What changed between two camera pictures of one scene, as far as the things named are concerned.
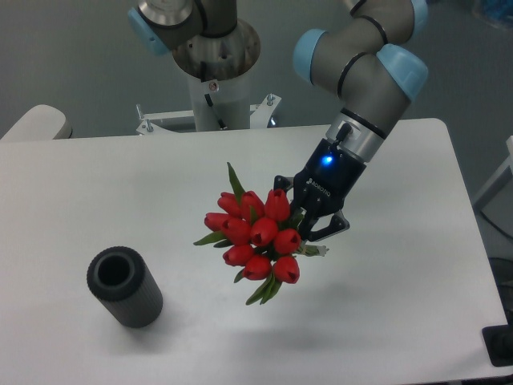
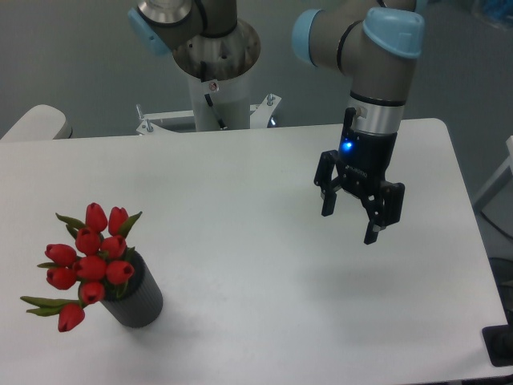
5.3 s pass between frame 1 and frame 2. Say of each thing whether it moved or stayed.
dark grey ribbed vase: stayed
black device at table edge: stayed
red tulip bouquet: moved
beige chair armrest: stayed
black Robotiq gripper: moved
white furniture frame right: stayed
